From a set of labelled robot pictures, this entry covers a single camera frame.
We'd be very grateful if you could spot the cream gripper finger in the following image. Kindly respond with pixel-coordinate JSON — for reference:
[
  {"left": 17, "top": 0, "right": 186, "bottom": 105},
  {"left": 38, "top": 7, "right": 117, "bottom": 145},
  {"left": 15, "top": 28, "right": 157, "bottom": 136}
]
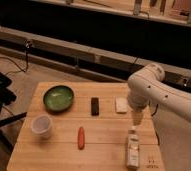
[{"left": 132, "top": 110, "right": 143, "bottom": 126}]

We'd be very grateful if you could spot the orange red pepper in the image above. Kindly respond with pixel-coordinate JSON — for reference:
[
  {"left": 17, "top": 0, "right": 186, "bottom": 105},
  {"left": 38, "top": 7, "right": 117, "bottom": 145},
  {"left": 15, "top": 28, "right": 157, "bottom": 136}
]
[{"left": 77, "top": 127, "right": 85, "bottom": 150}]

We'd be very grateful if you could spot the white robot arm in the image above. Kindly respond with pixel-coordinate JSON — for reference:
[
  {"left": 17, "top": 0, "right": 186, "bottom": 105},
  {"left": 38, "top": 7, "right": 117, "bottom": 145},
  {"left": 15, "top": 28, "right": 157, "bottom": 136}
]
[{"left": 127, "top": 63, "right": 191, "bottom": 123}]

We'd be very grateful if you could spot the white rectangular block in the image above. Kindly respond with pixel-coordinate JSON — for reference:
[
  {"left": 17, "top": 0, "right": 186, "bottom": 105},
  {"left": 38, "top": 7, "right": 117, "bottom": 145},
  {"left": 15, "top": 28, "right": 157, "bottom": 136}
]
[{"left": 115, "top": 98, "right": 128, "bottom": 113}]

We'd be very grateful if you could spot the clear plastic bottle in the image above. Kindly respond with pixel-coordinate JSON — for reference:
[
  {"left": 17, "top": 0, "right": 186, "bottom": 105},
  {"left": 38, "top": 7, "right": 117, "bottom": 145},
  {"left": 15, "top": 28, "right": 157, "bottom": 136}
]
[{"left": 126, "top": 130, "right": 140, "bottom": 169}]

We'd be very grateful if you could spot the black rectangular block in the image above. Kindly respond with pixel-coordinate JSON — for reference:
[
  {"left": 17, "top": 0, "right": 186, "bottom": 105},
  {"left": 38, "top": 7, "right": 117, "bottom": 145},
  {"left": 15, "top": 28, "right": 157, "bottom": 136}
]
[{"left": 91, "top": 97, "right": 99, "bottom": 116}]

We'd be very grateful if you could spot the green bowl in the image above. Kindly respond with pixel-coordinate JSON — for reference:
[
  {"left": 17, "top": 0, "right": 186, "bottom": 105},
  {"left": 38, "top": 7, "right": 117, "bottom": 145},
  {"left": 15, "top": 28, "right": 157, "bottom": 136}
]
[{"left": 43, "top": 85, "right": 74, "bottom": 113}]

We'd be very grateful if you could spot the white plastic cup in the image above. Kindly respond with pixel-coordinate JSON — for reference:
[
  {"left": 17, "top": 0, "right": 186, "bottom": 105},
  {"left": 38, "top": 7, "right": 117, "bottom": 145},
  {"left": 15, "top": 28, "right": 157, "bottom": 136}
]
[{"left": 31, "top": 115, "right": 53, "bottom": 139}]

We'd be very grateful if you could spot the black cable on floor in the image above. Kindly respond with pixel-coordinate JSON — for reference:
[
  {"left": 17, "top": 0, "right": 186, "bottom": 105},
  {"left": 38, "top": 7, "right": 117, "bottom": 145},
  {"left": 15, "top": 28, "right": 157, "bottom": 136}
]
[{"left": 0, "top": 39, "right": 33, "bottom": 76}]

